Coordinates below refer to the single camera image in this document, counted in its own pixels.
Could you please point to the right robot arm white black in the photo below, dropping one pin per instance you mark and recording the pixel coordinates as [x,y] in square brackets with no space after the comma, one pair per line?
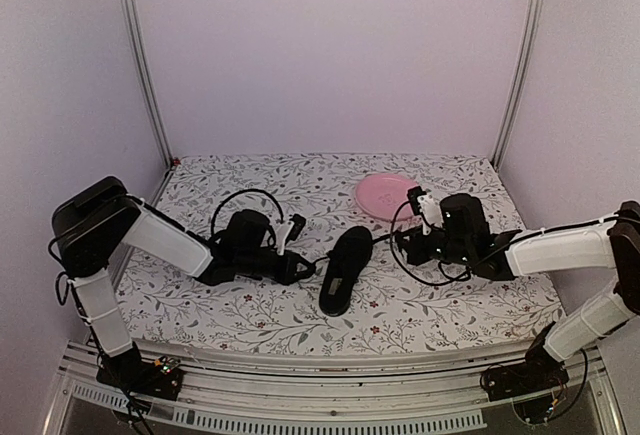
[455,231]

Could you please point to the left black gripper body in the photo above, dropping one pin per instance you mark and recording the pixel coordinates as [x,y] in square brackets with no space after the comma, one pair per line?
[275,273]

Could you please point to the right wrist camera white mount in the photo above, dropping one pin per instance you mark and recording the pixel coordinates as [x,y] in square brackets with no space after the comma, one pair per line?
[426,208]

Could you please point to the black shoelace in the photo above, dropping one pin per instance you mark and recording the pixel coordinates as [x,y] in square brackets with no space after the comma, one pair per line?
[357,243]

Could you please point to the pink plate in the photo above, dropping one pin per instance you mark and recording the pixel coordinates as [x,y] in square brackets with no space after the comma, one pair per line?
[380,195]

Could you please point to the right aluminium frame post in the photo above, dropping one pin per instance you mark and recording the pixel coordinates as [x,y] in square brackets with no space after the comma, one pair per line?
[525,53]

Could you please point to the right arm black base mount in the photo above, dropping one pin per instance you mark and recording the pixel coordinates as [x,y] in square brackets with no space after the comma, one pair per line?
[527,377]

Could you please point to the floral patterned table mat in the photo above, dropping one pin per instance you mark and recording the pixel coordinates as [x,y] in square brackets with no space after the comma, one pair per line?
[391,311]

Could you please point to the aluminium frame post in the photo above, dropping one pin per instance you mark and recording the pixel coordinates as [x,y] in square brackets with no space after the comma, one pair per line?
[134,30]
[525,53]

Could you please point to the black shoe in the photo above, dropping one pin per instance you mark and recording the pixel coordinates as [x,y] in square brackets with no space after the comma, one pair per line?
[339,280]

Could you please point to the left aluminium frame post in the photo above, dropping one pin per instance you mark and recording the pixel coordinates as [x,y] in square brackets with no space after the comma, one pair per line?
[134,30]

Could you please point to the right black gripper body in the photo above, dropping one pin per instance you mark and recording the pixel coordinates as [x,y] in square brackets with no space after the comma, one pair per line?
[423,254]

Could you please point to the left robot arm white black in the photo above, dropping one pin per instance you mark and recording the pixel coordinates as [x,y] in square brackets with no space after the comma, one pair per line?
[90,227]

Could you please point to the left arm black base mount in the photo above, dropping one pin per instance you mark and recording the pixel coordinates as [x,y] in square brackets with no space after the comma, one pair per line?
[133,376]

